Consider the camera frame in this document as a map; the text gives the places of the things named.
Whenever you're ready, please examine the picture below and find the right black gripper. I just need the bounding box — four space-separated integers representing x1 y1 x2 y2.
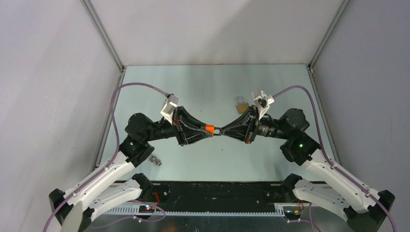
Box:
219 105 290 145

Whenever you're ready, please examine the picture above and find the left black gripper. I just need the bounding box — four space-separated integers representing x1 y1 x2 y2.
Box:
145 106 213 146

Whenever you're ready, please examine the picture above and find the large brass padlock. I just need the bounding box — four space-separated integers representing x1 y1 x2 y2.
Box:
235 96 249 115

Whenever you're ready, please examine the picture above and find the orange black padlock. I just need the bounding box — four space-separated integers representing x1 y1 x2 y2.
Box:
205 124 221 136

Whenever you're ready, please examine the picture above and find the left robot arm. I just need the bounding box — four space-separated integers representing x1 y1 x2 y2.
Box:
49 106 215 232

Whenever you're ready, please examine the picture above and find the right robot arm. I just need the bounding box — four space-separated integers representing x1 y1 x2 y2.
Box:
220 106 395 232

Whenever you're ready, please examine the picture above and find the left circuit board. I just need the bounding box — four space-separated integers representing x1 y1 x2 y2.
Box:
138 204 156 214

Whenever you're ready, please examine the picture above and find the circuit board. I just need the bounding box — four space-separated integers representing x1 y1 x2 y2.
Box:
138 204 156 214
284 210 303 215

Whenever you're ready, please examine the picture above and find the right circuit board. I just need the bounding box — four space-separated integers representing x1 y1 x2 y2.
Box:
284 210 303 215

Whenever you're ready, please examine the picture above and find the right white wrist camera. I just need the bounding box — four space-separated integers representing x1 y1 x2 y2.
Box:
251 89 274 119

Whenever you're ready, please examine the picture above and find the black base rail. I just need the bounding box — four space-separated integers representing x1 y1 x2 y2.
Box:
140 181 298 213

